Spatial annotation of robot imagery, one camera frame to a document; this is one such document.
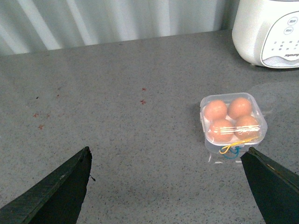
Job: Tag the clear plastic egg box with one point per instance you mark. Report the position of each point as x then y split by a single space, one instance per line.
214 147

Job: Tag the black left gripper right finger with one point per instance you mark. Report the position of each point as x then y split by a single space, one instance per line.
274 188

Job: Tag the yellow rubber band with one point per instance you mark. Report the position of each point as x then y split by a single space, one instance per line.
233 145

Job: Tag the grey pleated curtain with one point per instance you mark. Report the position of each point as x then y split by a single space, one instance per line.
37 25

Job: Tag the brown egg in box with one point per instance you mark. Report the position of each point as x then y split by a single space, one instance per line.
239 107
220 131
216 109

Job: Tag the white Joyoung blender appliance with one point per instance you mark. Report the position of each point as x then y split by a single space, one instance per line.
266 33

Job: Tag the blue rubber band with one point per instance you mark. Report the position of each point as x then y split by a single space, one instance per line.
230 152

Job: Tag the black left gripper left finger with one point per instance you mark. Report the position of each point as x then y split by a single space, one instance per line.
57 198

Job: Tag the brown egg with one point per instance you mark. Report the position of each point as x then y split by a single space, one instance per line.
216 109
239 107
247 127
220 131

